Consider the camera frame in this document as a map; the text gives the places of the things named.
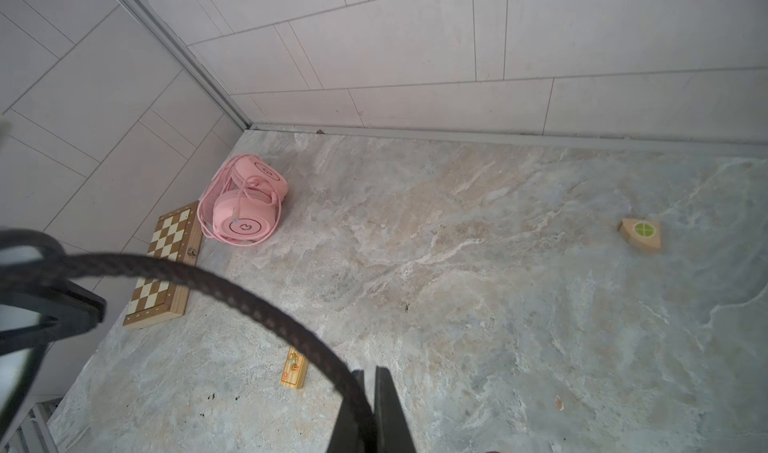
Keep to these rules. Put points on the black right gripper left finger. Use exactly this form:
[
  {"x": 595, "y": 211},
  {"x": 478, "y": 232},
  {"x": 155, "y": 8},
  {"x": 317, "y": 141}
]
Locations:
[{"x": 345, "y": 437}]

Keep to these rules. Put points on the white black headphones with cable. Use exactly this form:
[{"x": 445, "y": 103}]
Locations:
[{"x": 42, "y": 303}]

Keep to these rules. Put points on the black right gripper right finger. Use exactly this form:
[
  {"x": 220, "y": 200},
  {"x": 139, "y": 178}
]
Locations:
[{"x": 393, "y": 433}]

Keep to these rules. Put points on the small printed wooden block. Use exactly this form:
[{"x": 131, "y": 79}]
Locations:
[{"x": 295, "y": 370}]

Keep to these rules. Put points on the small wooden block back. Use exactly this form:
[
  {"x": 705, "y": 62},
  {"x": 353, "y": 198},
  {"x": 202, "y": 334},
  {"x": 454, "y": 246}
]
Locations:
[{"x": 642, "y": 234}]

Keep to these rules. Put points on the pink headphones with cable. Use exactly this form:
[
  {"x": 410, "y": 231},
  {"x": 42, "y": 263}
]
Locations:
[{"x": 242, "y": 206}]

